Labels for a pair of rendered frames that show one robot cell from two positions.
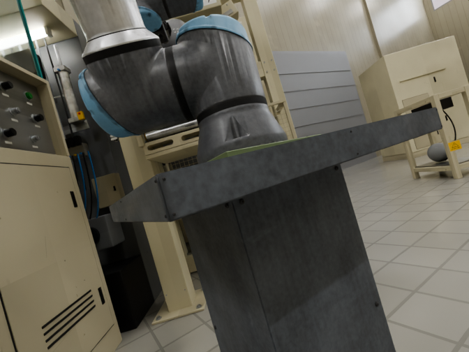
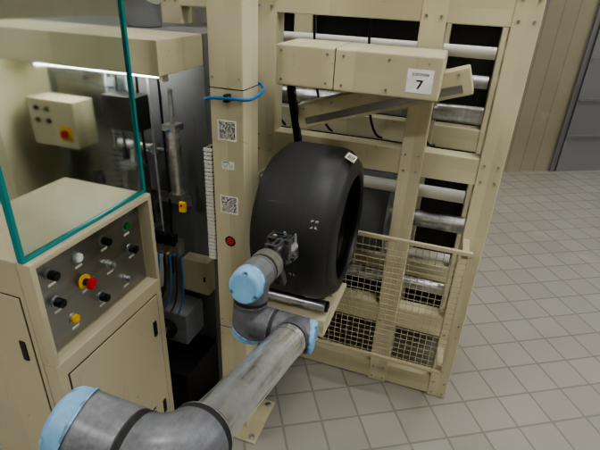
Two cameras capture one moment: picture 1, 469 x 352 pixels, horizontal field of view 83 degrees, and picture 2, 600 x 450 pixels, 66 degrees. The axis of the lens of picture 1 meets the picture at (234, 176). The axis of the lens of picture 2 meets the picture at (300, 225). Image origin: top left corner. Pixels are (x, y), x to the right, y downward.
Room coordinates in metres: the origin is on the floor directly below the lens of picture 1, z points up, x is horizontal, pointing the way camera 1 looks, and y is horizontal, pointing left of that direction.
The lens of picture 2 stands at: (-0.08, -0.30, 1.98)
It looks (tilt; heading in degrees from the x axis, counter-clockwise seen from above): 27 degrees down; 18
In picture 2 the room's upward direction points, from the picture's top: 3 degrees clockwise
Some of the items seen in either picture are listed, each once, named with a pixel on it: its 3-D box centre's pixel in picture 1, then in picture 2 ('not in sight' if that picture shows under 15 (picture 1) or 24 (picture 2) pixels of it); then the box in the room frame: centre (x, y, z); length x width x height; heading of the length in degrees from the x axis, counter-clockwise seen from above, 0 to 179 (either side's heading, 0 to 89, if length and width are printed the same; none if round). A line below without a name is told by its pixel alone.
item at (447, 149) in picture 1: (437, 136); not in sight; (2.71, -2.12, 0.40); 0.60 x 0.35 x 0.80; 0
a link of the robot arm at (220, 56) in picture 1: (216, 72); not in sight; (0.55, -0.03, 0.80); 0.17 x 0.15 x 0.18; 89
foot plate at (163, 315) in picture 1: (183, 302); (241, 413); (1.44, 0.46, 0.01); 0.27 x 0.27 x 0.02; 0
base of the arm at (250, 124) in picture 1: (237, 133); not in sight; (0.55, -0.03, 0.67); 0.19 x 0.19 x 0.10
